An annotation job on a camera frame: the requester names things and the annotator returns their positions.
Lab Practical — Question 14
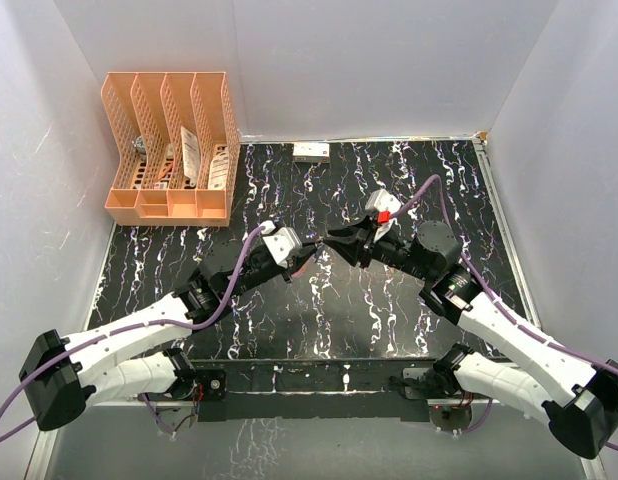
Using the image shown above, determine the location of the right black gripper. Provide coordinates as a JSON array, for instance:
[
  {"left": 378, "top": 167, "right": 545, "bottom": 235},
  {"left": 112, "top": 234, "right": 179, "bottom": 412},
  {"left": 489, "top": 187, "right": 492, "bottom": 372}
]
[{"left": 324, "top": 214, "right": 434, "bottom": 283}]

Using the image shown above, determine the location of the pink strap keyring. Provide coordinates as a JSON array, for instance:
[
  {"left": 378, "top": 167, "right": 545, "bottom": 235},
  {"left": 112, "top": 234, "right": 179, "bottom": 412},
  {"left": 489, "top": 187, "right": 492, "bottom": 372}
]
[{"left": 291, "top": 260, "right": 315, "bottom": 279}]

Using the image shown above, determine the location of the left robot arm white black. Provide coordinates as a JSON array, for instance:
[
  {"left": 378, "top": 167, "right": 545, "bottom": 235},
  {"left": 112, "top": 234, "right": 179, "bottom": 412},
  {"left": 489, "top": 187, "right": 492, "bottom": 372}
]
[{"left": 19, "top": 229, "right": 317, "bottom": 431}]

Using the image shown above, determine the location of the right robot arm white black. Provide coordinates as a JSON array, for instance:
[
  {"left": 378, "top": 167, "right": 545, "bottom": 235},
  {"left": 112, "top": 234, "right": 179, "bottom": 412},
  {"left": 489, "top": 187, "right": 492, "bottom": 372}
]
[{"left": 324, "top": 213, "right": 618, "bottom": 459}]

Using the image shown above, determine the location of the white small cardboard box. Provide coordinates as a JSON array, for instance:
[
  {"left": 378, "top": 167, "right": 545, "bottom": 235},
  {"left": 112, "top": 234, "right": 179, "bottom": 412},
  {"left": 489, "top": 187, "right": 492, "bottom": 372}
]
[{"left": 292, "top": 142, "right": 330, "bottom": 164}]

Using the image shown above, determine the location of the white labelled packet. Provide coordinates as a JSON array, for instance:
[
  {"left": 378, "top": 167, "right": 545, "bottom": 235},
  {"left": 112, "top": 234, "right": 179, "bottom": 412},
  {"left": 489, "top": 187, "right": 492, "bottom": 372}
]
[{"left": 207, "top": 150, "right": 230, "bottom": 190}]

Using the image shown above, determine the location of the white paper packet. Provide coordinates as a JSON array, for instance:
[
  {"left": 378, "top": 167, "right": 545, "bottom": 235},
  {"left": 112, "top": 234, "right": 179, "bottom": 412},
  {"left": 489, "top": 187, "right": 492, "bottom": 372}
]
[{"left": 180, "top": 126, "right": 201, "bottom": 187}]

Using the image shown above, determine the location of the orange plastic file organizer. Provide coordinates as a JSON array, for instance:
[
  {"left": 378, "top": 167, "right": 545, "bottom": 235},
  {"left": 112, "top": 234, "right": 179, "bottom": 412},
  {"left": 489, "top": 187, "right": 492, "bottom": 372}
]
[{"left": 101, "top": 72, "right": 240, "bottom": 227}]

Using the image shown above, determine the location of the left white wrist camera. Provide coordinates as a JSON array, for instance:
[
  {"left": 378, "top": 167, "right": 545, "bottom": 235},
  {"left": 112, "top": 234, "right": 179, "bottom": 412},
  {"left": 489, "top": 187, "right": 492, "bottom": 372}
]
[{"left": 260, "top": 220, "right": 302, "bottom": 268}]

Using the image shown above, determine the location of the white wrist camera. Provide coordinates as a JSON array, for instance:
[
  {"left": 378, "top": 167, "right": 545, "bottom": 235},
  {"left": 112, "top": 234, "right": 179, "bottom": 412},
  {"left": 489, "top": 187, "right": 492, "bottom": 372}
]
[
  {"left": 365, "top": 189, "right": 402, "bottom": 241},
  {"left": 260, "top": 220, "right": 302, "bottom": 268}
]

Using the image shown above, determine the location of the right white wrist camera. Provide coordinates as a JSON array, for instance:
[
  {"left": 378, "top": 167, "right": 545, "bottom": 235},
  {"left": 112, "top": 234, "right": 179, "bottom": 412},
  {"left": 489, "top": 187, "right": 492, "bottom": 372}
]
[{"left": 365, "top": 189, "right": 402, "bottom": 241}]

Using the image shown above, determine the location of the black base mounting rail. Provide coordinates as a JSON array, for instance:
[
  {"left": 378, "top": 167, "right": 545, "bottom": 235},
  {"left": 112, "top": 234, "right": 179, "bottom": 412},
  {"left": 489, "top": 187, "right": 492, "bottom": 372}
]
[{"left": 148, "top": 358, "right": 487, "bottom": 428}]

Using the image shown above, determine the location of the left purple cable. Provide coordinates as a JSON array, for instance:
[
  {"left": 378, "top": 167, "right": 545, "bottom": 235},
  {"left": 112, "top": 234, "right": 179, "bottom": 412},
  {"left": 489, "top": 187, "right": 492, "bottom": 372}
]
[{"left": 0, "top": 223, "right": 270, "bottom": 446}]

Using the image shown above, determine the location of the purple cable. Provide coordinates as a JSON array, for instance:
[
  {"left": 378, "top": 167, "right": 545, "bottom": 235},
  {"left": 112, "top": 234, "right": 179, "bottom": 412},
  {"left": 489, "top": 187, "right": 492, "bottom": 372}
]
[
  {"left": 0, "top": 223, "right": 270, "bottom": 446},
  {"left": 388, "top": 174, "right": 618, "bottom": 454}
]

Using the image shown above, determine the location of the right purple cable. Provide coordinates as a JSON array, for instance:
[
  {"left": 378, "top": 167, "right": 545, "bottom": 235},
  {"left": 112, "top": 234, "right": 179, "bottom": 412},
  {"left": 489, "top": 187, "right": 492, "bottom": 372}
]
[{"left": 388, "top": 174, "right": 618, "bottom": 454}]

